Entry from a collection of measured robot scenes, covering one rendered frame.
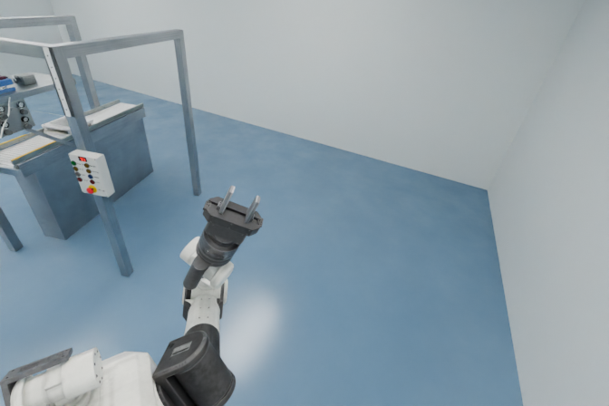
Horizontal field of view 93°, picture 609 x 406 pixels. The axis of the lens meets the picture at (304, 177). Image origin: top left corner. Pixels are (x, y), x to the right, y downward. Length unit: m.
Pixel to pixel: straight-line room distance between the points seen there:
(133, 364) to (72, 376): 0.14
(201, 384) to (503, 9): 3.91
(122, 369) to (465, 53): 3.89
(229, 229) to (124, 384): 0.37
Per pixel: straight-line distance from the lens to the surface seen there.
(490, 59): 4.02
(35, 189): 2.97
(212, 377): 0.79
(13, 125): 2.62
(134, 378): 0.80
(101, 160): 1.97
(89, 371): 0.71
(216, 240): 0.66
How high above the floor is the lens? 1.91
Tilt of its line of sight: 32 degrees down
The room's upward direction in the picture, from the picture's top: 6 degrees clockwise
